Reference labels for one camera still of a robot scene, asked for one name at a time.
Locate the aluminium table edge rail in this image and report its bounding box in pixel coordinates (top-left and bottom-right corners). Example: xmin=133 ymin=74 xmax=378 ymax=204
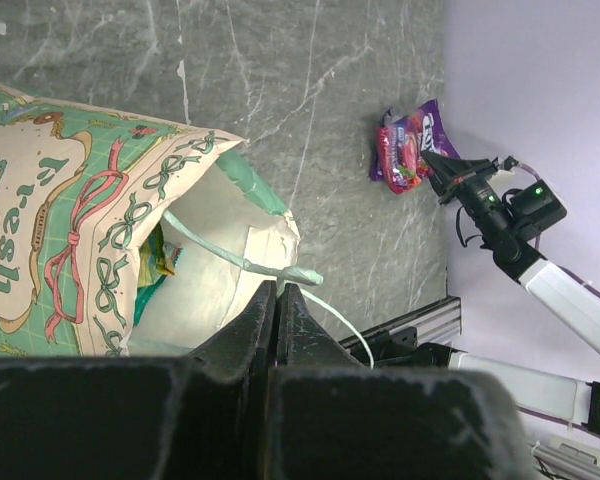
xmin=361 ymin=296 xmax=462 ymax=368

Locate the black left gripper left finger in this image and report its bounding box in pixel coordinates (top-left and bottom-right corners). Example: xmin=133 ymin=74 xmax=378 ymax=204
xmin=0 ymin=281 xmax=276 ymax=479

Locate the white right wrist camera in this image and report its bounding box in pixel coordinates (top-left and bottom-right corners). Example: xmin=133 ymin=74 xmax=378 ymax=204
xmin=492 ymin=155 xmax=520 ymax=177

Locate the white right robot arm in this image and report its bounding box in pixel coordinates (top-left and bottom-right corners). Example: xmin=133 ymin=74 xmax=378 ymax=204
xmin=421 ymin=151 xmax=600 ymax=437

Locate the teal candy packet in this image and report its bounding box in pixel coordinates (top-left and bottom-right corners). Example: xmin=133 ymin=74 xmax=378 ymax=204
xmin=133 ymin=277 xmax=165 ymax=326

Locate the red Fox's candy packet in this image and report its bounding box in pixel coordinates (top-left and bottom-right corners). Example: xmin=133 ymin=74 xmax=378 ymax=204
xmin=375 ymin=110 xmax=431 ymax=194

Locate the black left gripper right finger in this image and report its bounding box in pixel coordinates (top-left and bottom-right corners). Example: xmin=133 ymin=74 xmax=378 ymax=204
xmin=267 ymin=284 xmax=535 ymax=479

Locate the purple Fox's candy packet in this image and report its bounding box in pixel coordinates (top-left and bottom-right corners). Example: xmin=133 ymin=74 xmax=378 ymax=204
xmin=369 ymin=99 xmax=459 ymax=181

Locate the yellow green candy packet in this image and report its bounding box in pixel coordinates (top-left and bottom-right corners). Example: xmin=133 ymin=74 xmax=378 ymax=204
xmin=137 ymin=224 xmax=181 ymax=288

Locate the green illustrated paper bag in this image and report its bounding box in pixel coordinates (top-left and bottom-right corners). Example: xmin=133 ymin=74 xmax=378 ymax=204
xmin=0 ymin=84 xmax=323 ymax=358

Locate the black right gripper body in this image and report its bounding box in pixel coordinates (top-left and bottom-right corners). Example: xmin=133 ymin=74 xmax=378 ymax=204
xmin=451 ymin=159 xmax=510 ymax=220

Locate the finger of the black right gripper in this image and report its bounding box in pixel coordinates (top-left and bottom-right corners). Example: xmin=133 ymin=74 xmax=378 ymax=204
xmin=422 ymin=151 xmax=490 ymax=195

